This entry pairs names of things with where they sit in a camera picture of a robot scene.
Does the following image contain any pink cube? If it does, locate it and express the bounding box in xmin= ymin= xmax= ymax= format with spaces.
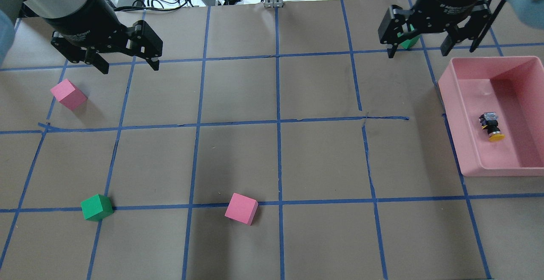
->
xmin=224 ymin=193 xmax=258 ymax=226
xmin=50 ymin=79 xmax=88 ymax=111

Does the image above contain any pink cube near centre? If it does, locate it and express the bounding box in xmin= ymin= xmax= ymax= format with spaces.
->
xmin=50 ymin=79 xmax=88 ymax=111

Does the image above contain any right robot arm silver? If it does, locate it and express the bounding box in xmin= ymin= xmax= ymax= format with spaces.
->
xmin=377 ymin=0 xmax=543 ymax=59

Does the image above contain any pink plastic bin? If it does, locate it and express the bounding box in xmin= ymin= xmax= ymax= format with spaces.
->
xmin=438 ymin=56 xmax=544 ymax=177

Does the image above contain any yellow black push button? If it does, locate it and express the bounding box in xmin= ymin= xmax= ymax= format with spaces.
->
xmin=479 ymin=112 xmax=505 ymax=142

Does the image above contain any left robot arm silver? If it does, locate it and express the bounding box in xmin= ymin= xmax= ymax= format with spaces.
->
xmin=1 ymin=0 xmax=163 ymax=74

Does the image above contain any green cube near bin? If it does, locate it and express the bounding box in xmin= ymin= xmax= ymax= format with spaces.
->
xmin=399 ymin=24 xmax=420 ymax=49

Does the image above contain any pink cube far side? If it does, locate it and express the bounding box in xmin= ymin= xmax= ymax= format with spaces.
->
xmin=224 ymin=193 xmax=258 ymax=226

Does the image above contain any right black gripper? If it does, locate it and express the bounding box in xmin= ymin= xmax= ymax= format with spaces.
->
xmin=378 ymin=0 xmax=491 ymax=59

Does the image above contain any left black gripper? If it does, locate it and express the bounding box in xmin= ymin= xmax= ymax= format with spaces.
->
xmin=50 ymin=0 xmax=163 ymax=75

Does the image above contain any green cube near base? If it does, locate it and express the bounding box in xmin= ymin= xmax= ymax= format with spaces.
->
xmin=80 ymin=194 xmax=114 ymax=222

